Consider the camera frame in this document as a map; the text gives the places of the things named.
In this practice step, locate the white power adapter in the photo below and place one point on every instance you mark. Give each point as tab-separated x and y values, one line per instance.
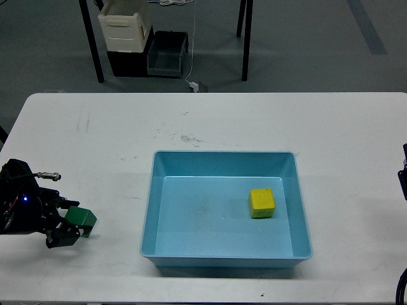
194	87

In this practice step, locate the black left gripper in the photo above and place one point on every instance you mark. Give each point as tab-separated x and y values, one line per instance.
48	221

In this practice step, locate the cream plastic crate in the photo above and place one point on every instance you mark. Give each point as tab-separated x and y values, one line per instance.
125	25

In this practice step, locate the black table leg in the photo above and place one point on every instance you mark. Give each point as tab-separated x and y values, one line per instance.
91	40
244	24

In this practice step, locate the black storage box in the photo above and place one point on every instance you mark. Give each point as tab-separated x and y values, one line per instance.
131	64

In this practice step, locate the light blue plastic box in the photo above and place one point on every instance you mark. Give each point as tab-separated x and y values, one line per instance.
198	212

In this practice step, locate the black table leg right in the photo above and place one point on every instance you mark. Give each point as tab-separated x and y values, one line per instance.
244	24

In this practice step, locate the green cube block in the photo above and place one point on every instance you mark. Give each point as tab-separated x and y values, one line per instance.
83	218

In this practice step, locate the dark grey plastic bin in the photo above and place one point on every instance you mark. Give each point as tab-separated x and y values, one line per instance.
166	54

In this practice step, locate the black table leg left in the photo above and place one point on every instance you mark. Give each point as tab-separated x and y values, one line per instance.
91	40

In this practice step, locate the yellow cube block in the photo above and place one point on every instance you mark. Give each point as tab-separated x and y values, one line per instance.
261	203

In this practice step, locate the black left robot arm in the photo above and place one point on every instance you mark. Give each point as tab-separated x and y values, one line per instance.
28	208

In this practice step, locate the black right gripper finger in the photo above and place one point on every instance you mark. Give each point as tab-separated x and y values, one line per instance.
402	173

